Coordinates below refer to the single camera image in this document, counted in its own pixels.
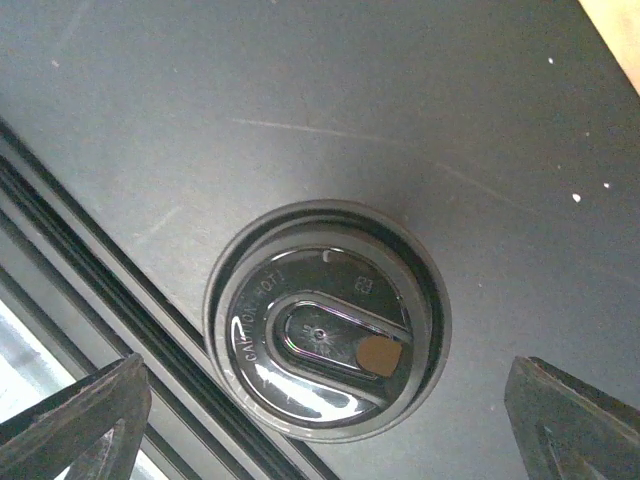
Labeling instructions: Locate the brown paper bag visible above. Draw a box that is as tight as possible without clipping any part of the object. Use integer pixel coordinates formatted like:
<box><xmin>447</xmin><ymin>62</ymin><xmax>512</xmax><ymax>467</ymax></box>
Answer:
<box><xmin>579</xmin><ymin>0</ymin><xmax>640</xmax><ymax>92</ymax></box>

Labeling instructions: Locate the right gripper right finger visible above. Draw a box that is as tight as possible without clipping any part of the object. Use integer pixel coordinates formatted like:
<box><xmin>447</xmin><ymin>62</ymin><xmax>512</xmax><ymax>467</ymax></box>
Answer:
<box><xmin>504</xmin><ymin>357</ymin><xmax>639</xmax><ymax>479</ymax></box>

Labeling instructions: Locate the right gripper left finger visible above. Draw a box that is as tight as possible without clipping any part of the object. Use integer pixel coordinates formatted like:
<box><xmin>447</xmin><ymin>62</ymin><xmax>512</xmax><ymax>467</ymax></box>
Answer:
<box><xmin>1</xmin><ymin>353</ymin><xmax>152</xmax><ymax>479</ymax></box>

